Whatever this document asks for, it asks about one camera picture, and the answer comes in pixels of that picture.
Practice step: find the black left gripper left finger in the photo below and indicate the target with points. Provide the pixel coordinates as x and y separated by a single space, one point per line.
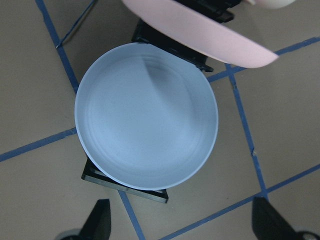
98 224

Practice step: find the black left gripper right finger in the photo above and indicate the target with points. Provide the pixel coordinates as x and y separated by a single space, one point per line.
268 224

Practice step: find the blue plate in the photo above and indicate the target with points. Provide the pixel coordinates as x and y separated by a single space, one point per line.
146 118

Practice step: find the pink plate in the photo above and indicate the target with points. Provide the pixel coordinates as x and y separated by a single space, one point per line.
201 33

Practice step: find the black plate rack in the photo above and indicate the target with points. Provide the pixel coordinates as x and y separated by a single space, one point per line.
144 33

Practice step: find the cream bowl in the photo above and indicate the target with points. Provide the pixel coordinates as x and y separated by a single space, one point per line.
270 4

